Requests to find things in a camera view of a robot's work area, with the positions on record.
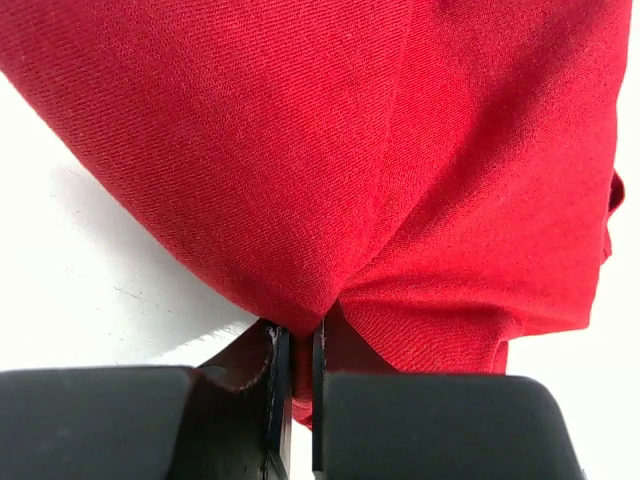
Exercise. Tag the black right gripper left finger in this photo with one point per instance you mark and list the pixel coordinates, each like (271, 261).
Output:
(229, 418)

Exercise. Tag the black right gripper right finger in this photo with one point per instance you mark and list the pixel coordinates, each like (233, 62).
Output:
(372, 422)

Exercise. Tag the dark red t-shirt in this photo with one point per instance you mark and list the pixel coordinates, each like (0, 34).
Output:
(443, 170)

